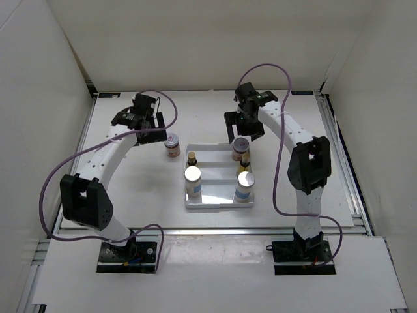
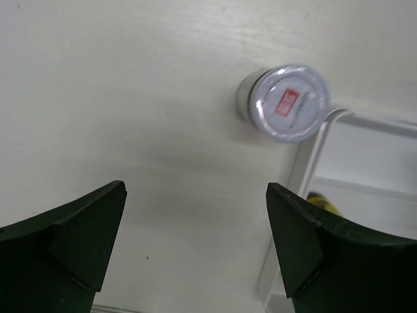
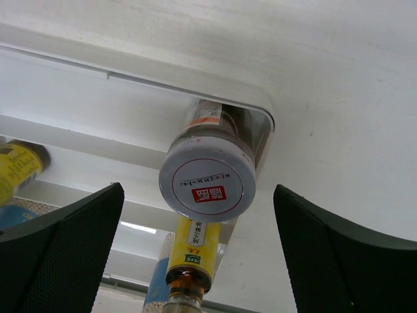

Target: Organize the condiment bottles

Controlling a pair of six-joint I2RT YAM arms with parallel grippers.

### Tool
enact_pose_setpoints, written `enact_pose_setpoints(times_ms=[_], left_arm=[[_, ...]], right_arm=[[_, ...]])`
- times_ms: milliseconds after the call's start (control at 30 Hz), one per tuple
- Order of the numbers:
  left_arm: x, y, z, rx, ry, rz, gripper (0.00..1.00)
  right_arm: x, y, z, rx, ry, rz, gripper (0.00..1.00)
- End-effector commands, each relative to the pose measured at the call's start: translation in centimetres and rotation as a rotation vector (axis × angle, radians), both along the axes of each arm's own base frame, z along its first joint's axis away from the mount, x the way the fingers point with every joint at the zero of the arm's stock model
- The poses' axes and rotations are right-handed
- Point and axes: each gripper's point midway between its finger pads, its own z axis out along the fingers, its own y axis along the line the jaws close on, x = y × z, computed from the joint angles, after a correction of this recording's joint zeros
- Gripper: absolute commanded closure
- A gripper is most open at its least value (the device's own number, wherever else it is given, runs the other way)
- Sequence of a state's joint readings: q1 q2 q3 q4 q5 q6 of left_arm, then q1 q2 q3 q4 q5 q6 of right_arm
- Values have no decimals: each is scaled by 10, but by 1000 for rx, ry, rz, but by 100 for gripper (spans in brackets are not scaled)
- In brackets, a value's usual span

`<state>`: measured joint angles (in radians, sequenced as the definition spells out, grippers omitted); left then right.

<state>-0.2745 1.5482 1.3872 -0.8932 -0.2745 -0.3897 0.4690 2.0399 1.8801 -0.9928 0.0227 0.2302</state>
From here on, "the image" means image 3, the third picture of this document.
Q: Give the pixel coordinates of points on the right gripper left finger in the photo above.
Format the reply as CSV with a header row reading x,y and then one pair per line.
x,y
55,262

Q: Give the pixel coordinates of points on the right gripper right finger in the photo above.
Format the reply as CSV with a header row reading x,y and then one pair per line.
x,y
336,265

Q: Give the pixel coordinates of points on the blue label shaker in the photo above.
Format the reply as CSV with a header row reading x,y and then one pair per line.
x,y
158,291
18,211

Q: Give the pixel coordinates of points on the yellow label bottle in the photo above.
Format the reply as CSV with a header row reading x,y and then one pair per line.
x,y
21,163
190,270

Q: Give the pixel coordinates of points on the orange spice jar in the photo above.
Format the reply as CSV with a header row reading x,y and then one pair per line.
x,y
211,168

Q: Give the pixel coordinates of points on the white divided tray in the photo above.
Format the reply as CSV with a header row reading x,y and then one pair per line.
x,y
101,126

